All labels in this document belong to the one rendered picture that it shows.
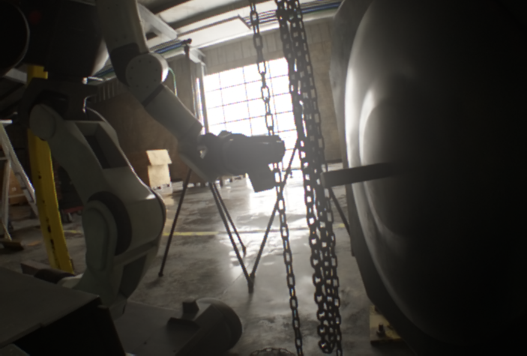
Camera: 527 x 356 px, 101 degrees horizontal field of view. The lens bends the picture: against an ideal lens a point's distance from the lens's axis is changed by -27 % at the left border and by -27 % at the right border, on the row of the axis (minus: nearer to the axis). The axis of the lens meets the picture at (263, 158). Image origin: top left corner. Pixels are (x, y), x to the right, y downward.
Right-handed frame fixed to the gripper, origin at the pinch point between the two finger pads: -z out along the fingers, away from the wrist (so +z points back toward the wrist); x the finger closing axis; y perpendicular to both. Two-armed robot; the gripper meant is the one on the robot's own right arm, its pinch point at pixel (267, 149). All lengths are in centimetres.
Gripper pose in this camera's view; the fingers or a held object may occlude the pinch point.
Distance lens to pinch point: 51.6
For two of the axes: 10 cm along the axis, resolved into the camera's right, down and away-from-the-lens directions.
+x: -8.4, 1.3, -5.2
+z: -5.2, 0.5, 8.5
